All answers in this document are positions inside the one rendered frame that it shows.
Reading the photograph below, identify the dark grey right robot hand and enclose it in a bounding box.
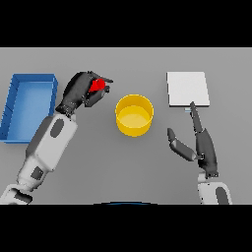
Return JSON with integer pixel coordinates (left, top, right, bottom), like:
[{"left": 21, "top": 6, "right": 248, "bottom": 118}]
[{"left": 166, "top": 100, "right": 220, "bottom": 180}]

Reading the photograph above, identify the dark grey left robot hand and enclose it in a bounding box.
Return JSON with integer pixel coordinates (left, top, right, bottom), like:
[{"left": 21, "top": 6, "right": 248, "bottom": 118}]
[{"left": 54, "top": 70, "right": 114, "bottom": 118}]

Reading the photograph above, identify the red beaker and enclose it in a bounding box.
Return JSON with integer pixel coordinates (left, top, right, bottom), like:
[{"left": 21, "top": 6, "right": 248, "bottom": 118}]
[{"left": 89, "top": 78, "right": 107, "bottom": 94}]

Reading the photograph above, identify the pale square measuring scale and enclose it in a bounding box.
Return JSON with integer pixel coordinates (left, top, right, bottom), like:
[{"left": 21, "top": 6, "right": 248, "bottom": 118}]
[{"left": 165, "top": 71, "right": 211, "bottom": 108}]

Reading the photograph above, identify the yellow bowl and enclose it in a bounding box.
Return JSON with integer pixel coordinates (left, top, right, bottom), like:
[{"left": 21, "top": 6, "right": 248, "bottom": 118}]
[{"left": 114, "top": 94, "right": 155, "bottom": 138}]

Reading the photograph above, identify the blue tray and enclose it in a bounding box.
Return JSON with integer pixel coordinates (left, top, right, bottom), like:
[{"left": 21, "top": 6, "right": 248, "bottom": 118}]
[{"left": 0, "top": 73, "right": 59, "bottom": 145}]

